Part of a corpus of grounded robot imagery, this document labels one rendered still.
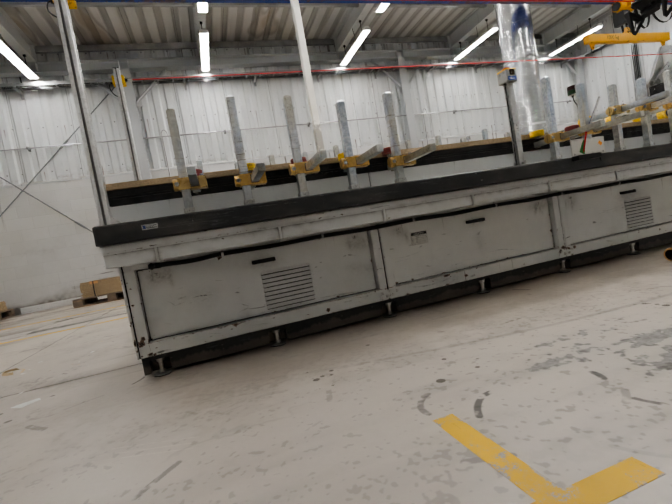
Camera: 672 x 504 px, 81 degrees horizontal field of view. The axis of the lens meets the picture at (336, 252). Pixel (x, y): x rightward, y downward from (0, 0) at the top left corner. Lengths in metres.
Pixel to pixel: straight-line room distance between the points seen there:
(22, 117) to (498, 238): 9.00
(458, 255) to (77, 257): 7.96
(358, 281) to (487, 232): 0.88
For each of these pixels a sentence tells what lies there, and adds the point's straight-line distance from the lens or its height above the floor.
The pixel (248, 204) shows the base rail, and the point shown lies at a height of 0.70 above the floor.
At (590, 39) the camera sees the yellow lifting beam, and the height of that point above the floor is 2.62.
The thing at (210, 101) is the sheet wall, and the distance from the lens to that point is 9.51.
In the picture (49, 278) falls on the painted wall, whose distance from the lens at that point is 9.43.
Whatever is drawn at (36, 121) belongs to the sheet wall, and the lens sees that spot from 9.82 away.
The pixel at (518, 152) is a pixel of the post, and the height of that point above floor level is 0.77.
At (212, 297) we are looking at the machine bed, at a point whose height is 0.31.
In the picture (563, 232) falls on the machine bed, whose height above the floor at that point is 0.26.
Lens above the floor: 0.52
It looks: 3 degrees down
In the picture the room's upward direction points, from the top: 10 degrees counter-clockwise
